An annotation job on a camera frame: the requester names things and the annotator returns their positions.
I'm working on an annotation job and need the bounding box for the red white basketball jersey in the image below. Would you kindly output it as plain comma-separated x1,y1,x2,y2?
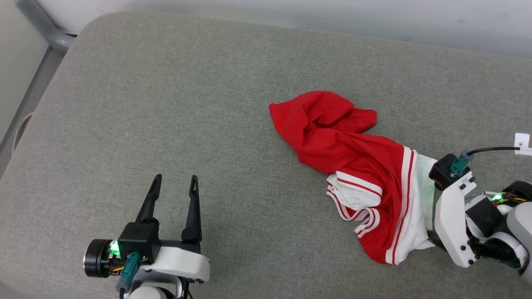
268,91,441,265

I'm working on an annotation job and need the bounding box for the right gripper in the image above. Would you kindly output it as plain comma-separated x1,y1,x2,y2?
433,171,532,267

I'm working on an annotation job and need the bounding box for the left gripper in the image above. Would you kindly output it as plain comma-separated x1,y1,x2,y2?
83,174,210,283

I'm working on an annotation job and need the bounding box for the teal left camera connector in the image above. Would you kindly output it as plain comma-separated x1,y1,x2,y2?
116,252,143,293

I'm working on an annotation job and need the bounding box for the grey metal frame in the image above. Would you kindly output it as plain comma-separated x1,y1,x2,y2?
0,0,77,179

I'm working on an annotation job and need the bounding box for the black right camera cable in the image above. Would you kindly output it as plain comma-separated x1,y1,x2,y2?
468,146,520,156

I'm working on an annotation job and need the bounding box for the teal camera connector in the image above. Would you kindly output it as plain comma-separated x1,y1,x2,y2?
450,149,475,176
116,252,143,293

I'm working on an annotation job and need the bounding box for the white right cable label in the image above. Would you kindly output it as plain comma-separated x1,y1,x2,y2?
514,133,532,156

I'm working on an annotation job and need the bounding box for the teal right camera connector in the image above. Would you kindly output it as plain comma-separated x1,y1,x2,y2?
450,149,475,176

